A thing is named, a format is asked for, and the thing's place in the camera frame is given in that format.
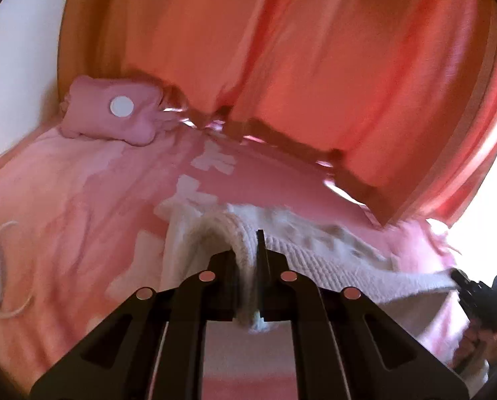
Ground pink knit sweater black hearts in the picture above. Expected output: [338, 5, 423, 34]
[154, 201, 469, 367]

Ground person right hand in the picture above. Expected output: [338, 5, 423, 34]
[451, 322, 497, 374]

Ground pink bow-print blanket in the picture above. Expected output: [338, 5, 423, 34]
[0, 126, 453, 391]

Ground orange red curtain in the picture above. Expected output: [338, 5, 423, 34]
[59, 0, 497, 224]

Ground pink pillow white dot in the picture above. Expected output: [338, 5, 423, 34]
[59, 75, 180, 146]

